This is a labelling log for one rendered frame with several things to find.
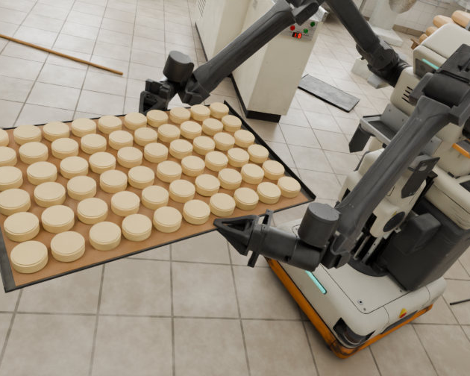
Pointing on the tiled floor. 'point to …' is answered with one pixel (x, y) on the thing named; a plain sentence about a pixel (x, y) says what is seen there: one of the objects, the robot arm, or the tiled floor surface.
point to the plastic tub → (361, 68)
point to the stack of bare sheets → (327, 93)
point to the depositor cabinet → (218, 23)
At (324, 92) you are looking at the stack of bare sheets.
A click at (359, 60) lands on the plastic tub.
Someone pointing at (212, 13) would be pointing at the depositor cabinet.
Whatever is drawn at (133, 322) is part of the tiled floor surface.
